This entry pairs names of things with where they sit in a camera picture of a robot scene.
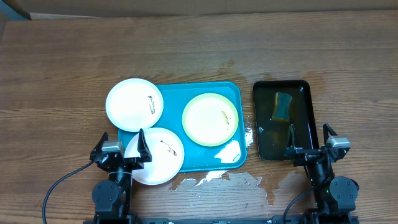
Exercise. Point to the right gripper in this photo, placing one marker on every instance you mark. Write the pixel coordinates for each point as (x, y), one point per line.
(305, 156)

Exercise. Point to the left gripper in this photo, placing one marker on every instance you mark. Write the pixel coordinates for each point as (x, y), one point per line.
(137, 163)

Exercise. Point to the green yellow sponge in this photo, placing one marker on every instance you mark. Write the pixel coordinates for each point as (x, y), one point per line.
(282, 106)

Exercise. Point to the yellow green rimmed plate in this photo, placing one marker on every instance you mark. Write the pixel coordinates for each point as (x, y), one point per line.
(210, 119)

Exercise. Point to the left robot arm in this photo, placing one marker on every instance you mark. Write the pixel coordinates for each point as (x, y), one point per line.
(112, 197)

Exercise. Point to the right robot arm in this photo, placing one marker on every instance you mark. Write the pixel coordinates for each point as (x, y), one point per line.
(334, 196)

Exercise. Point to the black water tray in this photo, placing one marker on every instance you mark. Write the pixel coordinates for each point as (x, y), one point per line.
(272, 135)

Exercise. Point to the teal plastic tray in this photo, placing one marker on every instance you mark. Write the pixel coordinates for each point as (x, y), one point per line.
(229, 155)

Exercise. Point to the white plate upper left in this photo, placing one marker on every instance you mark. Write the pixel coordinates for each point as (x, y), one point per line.
(134, 104)

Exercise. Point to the white plate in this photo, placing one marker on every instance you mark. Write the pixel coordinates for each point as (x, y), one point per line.
(134, 104)
(167, 157)

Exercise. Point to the white plate lower left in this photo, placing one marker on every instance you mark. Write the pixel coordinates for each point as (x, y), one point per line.
(167, 157)

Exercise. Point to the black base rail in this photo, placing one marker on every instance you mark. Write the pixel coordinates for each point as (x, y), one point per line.
(278, 219)

